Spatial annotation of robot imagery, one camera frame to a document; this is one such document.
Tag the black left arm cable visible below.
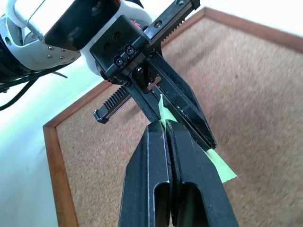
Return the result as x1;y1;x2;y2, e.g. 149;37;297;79
0;70;68;112

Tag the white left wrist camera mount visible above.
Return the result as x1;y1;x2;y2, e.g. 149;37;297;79
4;0;152;78

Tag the green paper note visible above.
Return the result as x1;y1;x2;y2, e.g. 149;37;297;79
158;94;237;184

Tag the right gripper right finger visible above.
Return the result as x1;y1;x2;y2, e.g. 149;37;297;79
167;129;240;227

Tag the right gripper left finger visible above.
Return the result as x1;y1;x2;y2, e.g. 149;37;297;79
117;122;172;227

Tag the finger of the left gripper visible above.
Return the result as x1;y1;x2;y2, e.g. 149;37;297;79
129;68;164;123
148;53;217;150

